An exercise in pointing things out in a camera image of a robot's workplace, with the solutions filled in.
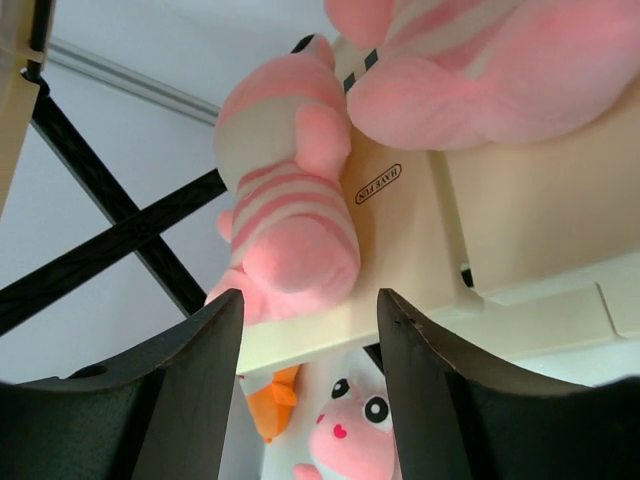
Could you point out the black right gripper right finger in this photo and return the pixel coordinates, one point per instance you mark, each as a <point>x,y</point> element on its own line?
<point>460,412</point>

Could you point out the orange shark plush left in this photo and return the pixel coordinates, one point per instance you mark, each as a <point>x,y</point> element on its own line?
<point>271,399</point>

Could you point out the beige black three-tier shelf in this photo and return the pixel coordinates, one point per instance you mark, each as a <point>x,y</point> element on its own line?
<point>522,249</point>

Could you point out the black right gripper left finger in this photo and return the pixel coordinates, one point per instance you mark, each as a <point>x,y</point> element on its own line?
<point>156,411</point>

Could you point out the pink striped plush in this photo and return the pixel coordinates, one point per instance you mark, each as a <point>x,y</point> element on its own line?
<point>457,74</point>
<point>353,435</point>
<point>281,142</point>

